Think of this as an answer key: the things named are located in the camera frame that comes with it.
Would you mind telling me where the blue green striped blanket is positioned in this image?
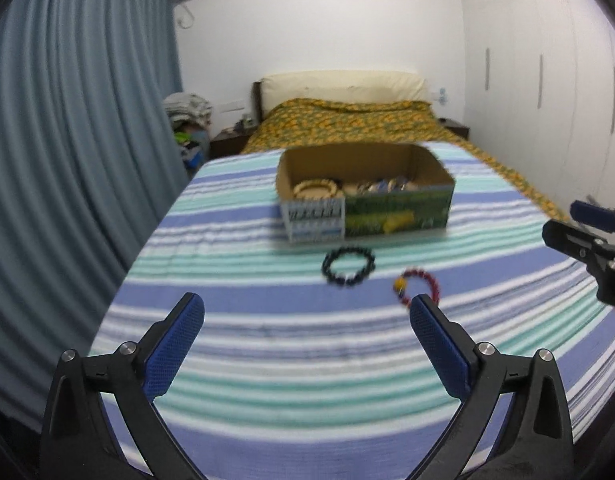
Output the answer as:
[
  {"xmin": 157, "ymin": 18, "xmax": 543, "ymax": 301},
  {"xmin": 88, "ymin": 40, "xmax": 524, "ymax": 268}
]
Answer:
[{"xmin": 90, "ymin": 141, "xmax": 615, "ymax": 480}]

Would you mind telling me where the dark wooden nightstand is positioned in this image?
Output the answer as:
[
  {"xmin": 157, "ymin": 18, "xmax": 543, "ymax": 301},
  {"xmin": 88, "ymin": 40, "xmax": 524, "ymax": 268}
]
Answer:
[
  {"xmin": 210, "ymin": 127, "xmax": 258, "ymax": 162},
  {"xmin": 437, "ymin": 118, "xmax": 471, "ymax": 141}
]

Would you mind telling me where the red bead bracelet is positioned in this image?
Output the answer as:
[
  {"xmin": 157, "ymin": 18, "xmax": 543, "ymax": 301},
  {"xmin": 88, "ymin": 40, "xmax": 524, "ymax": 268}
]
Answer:
[{"xmin": 391, "ymin": 267, "xmax": 442, "ymax": 308}]

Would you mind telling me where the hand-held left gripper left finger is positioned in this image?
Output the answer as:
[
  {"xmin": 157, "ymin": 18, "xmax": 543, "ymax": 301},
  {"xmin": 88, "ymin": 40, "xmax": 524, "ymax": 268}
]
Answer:
[{"xmin": 39, "ymin": 292, "xmax": 206, "ymax": 480}]

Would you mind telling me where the yellow floral bedspread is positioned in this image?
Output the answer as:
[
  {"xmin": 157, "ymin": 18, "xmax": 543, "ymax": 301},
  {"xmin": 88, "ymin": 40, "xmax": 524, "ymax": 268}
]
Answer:
[{"xmin": 240, "ymin": 97, "xmax": 572, "ymax": 222}]

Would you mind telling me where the cardboard box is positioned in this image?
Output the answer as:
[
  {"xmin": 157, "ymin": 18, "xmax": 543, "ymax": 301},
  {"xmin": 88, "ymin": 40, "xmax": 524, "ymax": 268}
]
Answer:
[{"xmin": 276, "ymin": 142, "xmax": 457, "ymax": 244}]

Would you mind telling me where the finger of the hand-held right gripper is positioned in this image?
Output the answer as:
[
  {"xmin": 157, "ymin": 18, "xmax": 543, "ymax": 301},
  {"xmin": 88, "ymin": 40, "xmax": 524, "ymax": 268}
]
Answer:
[
  {"xmin": 541, "ymin": 219, "xmax": 615, "ymax": 309},
  {"xmin": 570, "ymin": 200, "xmax": 615, "ymax": 237}
]

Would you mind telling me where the black bead bracelet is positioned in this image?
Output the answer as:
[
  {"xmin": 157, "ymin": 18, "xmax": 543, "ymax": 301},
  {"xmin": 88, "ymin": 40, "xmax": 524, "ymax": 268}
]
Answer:
[{"xmin": 321, "ymin": 246, "xmax": 377, "ymax": 288}]

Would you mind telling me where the pile of clothes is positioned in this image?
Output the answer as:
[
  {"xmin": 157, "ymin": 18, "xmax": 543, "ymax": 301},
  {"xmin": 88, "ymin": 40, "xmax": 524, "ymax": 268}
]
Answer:
[{"xmin": 162, "ymin": 92, "xmax": 214, "ymax": 172}]

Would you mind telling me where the cream padded headboard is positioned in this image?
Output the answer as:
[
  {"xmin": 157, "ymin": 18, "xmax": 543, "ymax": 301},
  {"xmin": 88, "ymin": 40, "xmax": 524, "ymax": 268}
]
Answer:
[{"xmin": 252, "ymin": 71, "xmax": 433, "ymax": 126}]

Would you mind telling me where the large light wooden bracelet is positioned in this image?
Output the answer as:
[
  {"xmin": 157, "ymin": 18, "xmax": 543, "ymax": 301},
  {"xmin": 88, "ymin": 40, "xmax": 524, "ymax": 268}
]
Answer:
[{"xmin": 292, "ymin": 179, "xmax": 345, "ymax": 201}]

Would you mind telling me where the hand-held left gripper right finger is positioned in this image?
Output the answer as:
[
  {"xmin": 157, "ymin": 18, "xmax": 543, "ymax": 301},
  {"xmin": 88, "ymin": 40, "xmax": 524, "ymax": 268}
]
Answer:
[{"xmin": 409, "ymin": 294, "xmax": 574, "ymax": 480}]

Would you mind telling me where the white wardrobe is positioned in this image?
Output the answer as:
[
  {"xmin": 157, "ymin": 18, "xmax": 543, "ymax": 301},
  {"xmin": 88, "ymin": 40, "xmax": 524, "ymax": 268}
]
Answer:
[{"xmin": 457, "ymin": 0, "xmax": 615, "ymax": 222}]

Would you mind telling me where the blue grey curtain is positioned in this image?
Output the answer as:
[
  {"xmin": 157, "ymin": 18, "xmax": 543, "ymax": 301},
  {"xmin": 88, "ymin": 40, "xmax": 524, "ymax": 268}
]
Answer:
[{"xmin": 0, "ymin": 0, "xmax": 189, "ymax": 423}]

